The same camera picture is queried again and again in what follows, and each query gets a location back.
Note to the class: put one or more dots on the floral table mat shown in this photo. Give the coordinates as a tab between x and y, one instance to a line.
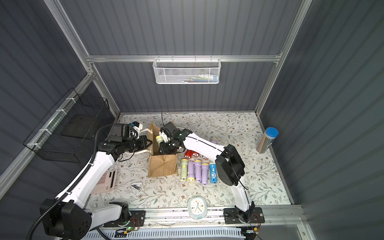
242	130

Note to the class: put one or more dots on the white vented strip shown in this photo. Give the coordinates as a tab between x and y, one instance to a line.
220	233

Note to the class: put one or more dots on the mint green alarm clock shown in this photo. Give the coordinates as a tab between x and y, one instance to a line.
197	207

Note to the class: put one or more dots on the red flashlight far left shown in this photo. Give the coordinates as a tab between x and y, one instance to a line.
188	154

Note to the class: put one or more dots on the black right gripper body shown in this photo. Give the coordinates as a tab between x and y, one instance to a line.
167	144

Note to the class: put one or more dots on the blue flashlight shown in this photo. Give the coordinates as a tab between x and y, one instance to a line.
213	173

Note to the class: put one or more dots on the steel bottle blue cap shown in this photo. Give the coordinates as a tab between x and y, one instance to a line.
267	139

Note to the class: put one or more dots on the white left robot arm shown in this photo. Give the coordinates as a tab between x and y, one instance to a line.
65	216

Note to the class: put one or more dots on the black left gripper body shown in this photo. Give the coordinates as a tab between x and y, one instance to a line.
142	142

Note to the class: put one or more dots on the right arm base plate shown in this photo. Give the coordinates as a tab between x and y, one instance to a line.
252	216

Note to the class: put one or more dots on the green flashlight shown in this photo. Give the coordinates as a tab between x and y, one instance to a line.
159	139
184	169

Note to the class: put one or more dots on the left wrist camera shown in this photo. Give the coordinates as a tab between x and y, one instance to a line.
137	126

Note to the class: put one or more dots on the white wire mesh basket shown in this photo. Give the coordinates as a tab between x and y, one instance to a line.
169	72

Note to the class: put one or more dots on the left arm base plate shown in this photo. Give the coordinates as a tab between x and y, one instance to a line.
135	219

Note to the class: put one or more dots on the black wire basket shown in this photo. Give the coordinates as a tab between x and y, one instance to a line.
68	135

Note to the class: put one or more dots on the brown burlap tote bag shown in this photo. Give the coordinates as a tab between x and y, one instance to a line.
159	165

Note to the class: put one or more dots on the markers in white basket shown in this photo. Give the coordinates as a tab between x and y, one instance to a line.
201	79

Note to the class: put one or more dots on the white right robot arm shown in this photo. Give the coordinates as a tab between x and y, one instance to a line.
229	164

